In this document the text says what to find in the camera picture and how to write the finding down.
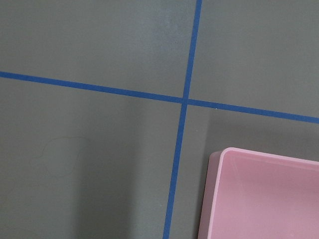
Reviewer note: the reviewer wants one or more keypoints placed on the pink plastic bin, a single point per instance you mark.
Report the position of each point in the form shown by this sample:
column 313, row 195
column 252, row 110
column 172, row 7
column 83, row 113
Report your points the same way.
column 255, row 195

